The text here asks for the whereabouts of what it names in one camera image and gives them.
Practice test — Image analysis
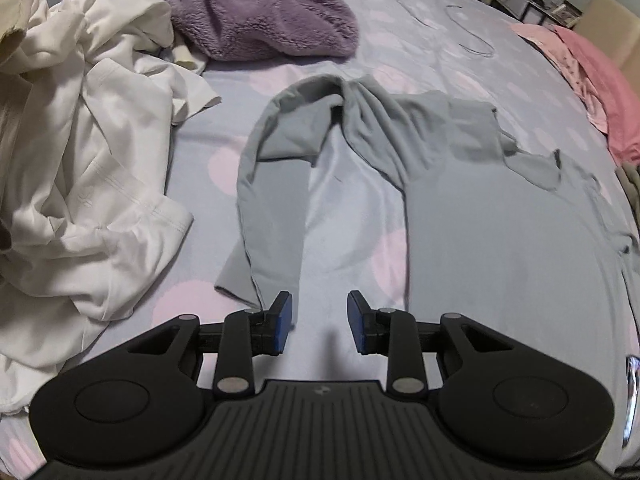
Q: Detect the olive cloth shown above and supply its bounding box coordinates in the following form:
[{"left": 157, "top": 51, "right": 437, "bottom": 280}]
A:
[{"left": 615, "top": 161, "right": 640, "bottom": 223}]

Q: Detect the grey long-sleeve garment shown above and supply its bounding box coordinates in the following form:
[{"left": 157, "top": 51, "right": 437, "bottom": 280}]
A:
[{"left": 215, "top": 74, "right": 640, "bottom": 376}]

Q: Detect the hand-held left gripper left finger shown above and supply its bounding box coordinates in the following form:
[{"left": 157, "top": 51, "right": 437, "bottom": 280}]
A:
[{"left": 127, "top": 291, "right": 293, "bottom": 395}]

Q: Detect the polka dot bed sheet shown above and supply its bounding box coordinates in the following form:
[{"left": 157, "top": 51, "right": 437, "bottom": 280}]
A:
[{"left": 0, "top": 0, "right": 640, "bottom": 480}]

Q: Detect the beige garment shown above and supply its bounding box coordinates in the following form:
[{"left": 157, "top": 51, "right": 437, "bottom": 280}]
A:
[{"left": 0, "top": 0, "right": 33, "bottom": 61}]

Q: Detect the beige headboard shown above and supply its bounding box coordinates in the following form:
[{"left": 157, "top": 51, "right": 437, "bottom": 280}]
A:
[{"left": 572, "top": 0, "right": 640, "bottom": 81}]

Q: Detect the thin dark wire loop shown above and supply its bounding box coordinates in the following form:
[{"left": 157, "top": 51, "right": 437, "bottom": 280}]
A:
[
  {"left": 395, "top": 0, "right": 442, "bottom": 29},
  {"left": 446, "top": 4, "right": 496, "bottom": 57}
]

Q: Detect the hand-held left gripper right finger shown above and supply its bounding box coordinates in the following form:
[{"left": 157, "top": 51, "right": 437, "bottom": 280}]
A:
[{"left": 346, "top": 290, "right": 518, "bottom": 395}]

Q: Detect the pink garment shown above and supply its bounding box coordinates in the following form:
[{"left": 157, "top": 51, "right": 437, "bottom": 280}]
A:
[{"left": 512, "top": 24, "right": 640, "bottom": 163}]

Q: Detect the purple fleece garment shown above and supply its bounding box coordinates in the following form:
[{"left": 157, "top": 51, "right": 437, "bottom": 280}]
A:
[{"left": 92, "top": 0, "right": 358, "bottom": 61}]

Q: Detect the white garment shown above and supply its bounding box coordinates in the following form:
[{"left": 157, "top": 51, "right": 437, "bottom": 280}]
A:
[{"left": 0, "top": 0, "right": 223, "bottom": 411}]

